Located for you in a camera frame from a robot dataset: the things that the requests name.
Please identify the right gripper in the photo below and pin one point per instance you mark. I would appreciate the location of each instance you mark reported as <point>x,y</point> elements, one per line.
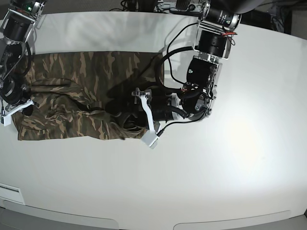
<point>16,95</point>

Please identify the camouflage T-shirt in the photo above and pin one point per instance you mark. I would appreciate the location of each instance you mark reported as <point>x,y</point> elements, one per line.
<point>78,94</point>

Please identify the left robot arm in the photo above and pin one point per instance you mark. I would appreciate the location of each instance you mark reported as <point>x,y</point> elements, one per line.
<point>216,23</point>

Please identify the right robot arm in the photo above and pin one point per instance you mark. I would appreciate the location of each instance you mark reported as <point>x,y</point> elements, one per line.
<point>15,52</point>

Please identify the white label bottom left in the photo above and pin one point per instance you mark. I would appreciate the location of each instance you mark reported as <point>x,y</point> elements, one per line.
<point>11,193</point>

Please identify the power strip with cables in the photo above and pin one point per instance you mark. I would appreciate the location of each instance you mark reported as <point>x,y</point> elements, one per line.
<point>183,7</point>

